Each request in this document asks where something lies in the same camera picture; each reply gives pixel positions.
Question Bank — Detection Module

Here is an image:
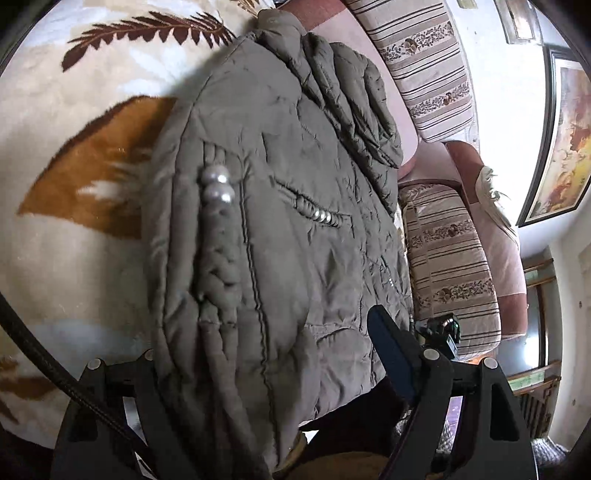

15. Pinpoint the striped floral back cushion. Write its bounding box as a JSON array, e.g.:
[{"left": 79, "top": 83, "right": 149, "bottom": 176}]
[{"left": 346, "top": 0, "right": 475, "bottom": 143}]

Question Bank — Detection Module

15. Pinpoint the framed wall painting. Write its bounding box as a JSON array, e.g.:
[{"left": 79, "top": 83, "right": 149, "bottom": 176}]
[{"left": 517, "top": 45, "right": 590, "bottom": 227}]

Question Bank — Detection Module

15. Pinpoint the leaf pattern fleece blanket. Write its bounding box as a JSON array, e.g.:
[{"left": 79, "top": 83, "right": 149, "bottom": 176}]
[{"left": 0, "top": 0, "right": 264, "bottom": 448}]

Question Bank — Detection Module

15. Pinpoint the black cable left camera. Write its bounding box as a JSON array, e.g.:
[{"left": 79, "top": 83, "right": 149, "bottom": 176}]
[{"left": 0, "top": 292, "right": 153, "bottom": 462}]

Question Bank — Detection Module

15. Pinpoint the white cloth on armrest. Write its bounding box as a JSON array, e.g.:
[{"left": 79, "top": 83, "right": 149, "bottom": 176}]
[{"left": 475, "top": 166, "right": 520, "bottom": 248}]

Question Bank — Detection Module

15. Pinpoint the grey puffer hooded jacket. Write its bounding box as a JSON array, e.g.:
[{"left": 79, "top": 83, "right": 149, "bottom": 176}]
[{"left": 142, "top": 10, "right": 413, "bottom": 479}]

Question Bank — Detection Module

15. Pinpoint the striped floral side cushion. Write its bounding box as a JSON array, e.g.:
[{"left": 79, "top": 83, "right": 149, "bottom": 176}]
[{"left": 400, "top": 184, "right": 501, "bottom": 361}]

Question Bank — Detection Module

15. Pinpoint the pink sofa backrest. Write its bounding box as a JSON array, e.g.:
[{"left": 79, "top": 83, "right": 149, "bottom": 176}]
[{"left": 283, "top": 1, "right": 528, "bottom": 340}]

